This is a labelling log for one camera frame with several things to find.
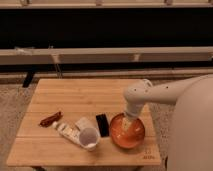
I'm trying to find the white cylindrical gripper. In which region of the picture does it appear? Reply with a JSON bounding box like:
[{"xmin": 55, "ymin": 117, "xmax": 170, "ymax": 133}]
[{"xmin": 122, "ymin": 103, "xmax": 144, "ymax": 131}]

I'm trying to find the orange ceramic bowl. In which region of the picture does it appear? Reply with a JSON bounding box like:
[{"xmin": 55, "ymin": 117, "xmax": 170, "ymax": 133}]
[{"xmin": 109, "ymin": 113, "xmax": 145, "ymax": 149}]

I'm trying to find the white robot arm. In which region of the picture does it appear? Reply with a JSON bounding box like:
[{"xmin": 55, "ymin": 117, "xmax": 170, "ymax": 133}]
[{"xmin": 123, "ymin": 74, "xmax": 213, "ymax": 171}]

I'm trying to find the black rectangular phone-like block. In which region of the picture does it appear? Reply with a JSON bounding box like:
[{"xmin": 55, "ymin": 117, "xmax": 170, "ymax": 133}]
[{"xmin": 96, "ymin": 114, "xmax": 109, "ymax": 137}]

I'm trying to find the white plastic cup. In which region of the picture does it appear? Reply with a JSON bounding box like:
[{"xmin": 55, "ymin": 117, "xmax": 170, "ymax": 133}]
[{"xmin": 79, "ymin": 127, "xmax": 100, "ymax": 151}]

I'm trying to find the white small packet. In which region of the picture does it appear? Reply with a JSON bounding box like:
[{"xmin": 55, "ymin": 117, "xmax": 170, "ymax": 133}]
[{"xmin": 75, "ymin": 117, "xmax": 93, "ymax": 130}]

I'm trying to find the white squeeze tube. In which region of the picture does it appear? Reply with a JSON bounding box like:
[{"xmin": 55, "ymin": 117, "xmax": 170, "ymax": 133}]
[{"xmin": 52, "ymin": 122, "xmax": 80, "ymax": 145}]

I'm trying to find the wooden table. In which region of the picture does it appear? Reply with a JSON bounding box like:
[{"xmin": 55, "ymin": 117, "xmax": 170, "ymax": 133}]
[{"xmin": 7, "ymin": 79, "xmax": 161, "ymax": 166}]

